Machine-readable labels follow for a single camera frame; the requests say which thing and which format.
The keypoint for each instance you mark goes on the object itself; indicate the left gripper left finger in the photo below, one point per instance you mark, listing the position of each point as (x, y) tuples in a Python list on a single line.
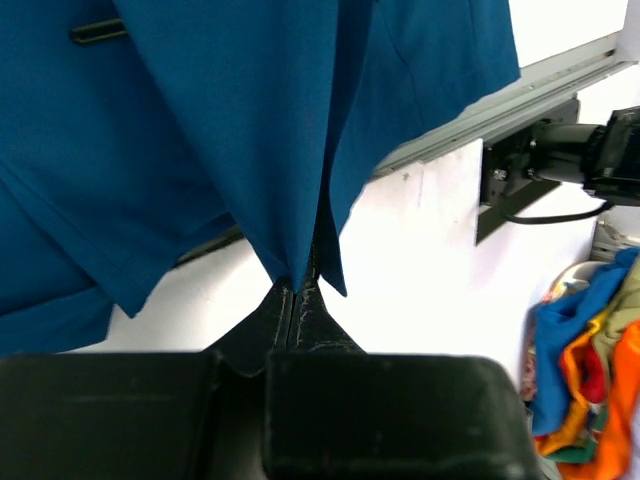
[(143, 415)]

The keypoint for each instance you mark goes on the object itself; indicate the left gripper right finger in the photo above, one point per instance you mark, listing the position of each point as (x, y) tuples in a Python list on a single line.
[(333, 411)]

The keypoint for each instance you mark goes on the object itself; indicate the blue jacket with black lining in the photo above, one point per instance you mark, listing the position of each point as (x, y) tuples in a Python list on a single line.
[(131, 131)]

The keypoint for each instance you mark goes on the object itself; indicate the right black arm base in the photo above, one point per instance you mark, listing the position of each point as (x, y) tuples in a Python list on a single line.
[(520, 167)]

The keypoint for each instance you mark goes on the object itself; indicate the colourful patterned cloth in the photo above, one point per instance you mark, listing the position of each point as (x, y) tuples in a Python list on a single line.
[(580, 377)]

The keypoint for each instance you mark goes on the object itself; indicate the aluminium table frame rail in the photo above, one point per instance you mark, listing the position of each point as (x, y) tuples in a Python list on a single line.
[(548, 91)]

